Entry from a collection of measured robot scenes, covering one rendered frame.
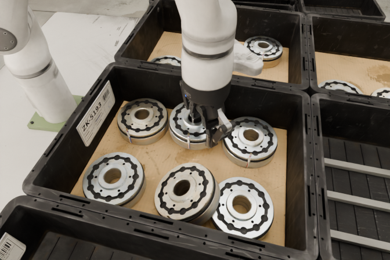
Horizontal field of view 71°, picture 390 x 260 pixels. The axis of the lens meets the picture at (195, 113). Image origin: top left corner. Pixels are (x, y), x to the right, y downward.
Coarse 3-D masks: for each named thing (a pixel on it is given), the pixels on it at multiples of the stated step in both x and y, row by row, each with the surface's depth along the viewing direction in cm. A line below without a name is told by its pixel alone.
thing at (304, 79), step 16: (160, 0) 75; (144, 16) 68; (304, 16) 68; (304, 32) 63; (304, 48) 59; (144, 64) 56; (160, 64) 56; (304, 64) 56; (240, 80) 52; (256, 80) 52; (304, 80) 52
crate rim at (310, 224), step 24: (144, 72) 55; (168, 72) 54; (72, 120) 46; (312, 144) 42; (312, 168) 40; (24, 192) 37; (48, 192) 37; (312, 192) 37; (120, 216) 35; (312, 216) 35; (216, 240) 33; (312, 240) 33
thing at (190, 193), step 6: (186, 174) 44; (174, 180) 44; (180, 180) 44; (186, 180) 44; (192, 180) 43; (174, 186) 44; (192, 186) 42; (168, 192) 43; (174, 192) 43; (192, 192) 41; (174, 198) 42; (180, 198) 41; (186, 198) 41
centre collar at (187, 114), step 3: (186, 111) 53; (189, 111) 53; (183, 114) 52; (186, 114) 52; (189, 114) 53; (183, 117) 52; (186, 117) 52; (183, 120) 52; (186, 120) 51; (186, 123) 51; (189, 123) 51; (192, 123) 51; (195, 123) 51; (198, 123) 51; (201, 123) 51; (189, 126) 51; (192, 126) 51; (195, 126) 50; (198, 126) 51; (201, 126) 51
